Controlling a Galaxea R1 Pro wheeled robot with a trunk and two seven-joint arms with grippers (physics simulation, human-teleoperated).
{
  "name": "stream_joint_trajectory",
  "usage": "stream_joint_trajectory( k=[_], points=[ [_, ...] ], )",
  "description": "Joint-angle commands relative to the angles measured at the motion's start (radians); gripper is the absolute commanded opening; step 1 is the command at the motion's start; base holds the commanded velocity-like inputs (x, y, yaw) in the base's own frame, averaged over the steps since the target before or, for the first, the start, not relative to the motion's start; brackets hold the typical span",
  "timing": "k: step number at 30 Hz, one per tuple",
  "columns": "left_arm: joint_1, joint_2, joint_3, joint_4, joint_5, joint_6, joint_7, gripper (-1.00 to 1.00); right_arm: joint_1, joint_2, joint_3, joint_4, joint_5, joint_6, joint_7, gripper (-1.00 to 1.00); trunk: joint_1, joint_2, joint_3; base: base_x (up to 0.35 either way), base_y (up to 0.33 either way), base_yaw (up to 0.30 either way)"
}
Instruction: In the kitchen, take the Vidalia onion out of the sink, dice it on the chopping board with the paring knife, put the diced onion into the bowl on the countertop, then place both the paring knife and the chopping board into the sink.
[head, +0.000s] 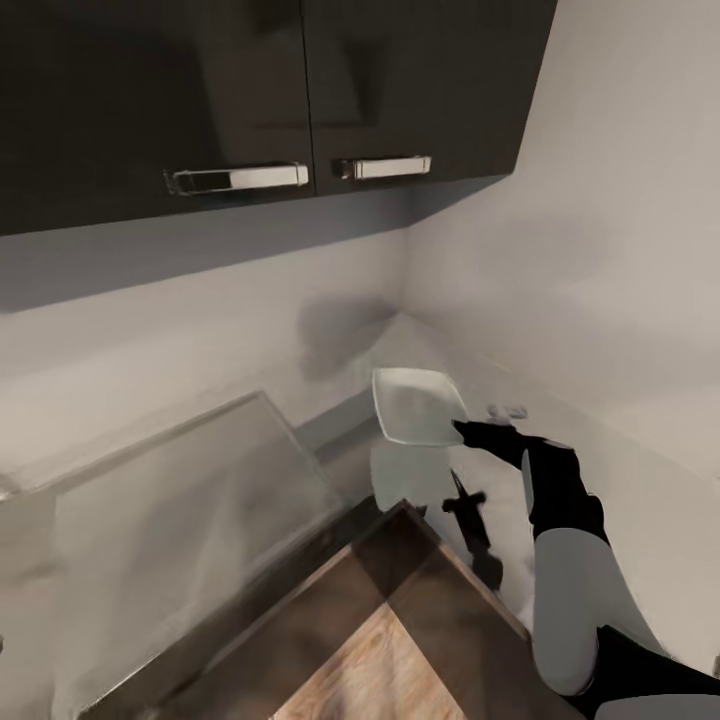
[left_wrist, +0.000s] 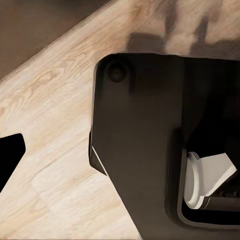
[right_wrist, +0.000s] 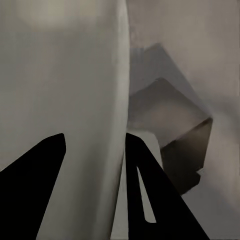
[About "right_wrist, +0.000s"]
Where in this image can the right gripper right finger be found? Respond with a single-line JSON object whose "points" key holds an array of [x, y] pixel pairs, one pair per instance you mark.
{"points": [[174, 220]]}

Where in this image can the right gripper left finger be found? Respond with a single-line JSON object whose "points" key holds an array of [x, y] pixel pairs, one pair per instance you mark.
{"points": [[26, 187]]}

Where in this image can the bowl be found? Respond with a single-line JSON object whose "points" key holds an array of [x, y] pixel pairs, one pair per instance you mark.
{"points": [[65, 68]]}

